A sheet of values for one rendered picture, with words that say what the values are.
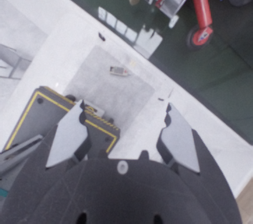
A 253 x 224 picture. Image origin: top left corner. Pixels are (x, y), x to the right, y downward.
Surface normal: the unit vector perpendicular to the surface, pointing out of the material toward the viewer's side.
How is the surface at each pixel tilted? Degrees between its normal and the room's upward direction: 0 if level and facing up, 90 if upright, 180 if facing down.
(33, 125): 0
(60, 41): 12
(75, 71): 0
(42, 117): 0
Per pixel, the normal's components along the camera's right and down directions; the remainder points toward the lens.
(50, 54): -0.11, -0.04
